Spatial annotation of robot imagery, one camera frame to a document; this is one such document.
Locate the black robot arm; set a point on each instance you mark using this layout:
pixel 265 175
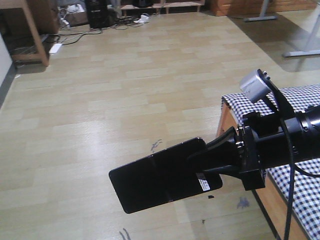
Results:
pixel 309 134

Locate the black computer tower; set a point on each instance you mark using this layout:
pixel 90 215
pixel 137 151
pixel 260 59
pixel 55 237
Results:
pixel 100 13

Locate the grey desk leg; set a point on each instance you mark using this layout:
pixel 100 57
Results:
pixel 302 33

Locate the wooden shelf unit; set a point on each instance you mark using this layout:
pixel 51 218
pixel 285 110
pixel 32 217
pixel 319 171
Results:
pixel 31 18

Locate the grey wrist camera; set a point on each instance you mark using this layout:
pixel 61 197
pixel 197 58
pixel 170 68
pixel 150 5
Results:
pixel 254 86

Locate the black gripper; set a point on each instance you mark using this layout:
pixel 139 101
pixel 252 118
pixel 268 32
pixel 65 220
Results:
pixel 268 141

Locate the white power strip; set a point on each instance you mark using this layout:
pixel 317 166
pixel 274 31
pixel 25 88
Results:
pixel 55 48

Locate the black folding phone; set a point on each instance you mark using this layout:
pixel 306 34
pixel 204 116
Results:
pixel 162 177

